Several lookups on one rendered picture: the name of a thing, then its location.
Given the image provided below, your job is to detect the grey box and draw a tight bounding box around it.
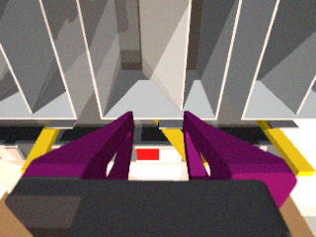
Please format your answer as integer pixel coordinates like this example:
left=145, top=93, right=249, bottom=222
left=76, top=0, right=242, bottom=162
left=224, top=0, right=316, bottom=177
left=0, top=0, right=95, bottom=174

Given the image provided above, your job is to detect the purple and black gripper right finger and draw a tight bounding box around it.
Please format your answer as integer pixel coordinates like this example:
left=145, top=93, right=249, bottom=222
left=183, top=111, right=297, bottom=208

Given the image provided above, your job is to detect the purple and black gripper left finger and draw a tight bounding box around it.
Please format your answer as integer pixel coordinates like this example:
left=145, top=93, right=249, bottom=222
left=20, top=111, right=134, bottom=180

